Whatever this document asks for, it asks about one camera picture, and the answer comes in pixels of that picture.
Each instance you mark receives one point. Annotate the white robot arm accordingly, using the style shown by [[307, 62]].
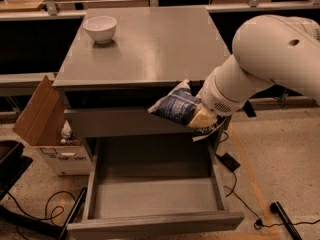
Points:
[[267, 50]]

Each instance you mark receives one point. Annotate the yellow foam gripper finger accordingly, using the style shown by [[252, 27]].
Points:
[[202, 117]]

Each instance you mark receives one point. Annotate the black power adapter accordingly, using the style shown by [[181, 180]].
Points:
[[229, 162]]

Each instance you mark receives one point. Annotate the blue chip bag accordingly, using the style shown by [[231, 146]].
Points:
[[179, 106]]

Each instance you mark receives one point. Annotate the black metal stand base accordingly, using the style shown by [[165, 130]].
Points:
[[38, 187]]

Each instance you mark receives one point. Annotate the black bar on floor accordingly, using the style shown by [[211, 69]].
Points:
[[276, 208]]

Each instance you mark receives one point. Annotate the grey drawer cabinet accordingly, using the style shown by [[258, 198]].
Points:
[[154, 48]]

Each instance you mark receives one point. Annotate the white ceramic bowl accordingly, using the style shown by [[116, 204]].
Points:
[[101, 28]]

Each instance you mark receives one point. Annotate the white bottle in box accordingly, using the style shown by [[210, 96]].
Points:
[[66, 131]]

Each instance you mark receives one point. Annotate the open grey middle drawer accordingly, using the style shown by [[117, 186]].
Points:
[[142, 186]]

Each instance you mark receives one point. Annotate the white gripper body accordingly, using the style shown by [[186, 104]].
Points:
[[216, 99]]

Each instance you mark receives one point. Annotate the grey top drawer front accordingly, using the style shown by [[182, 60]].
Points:
[[115, 122]]

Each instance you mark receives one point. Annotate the cardboard box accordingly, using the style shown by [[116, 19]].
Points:
[[40, 125]]

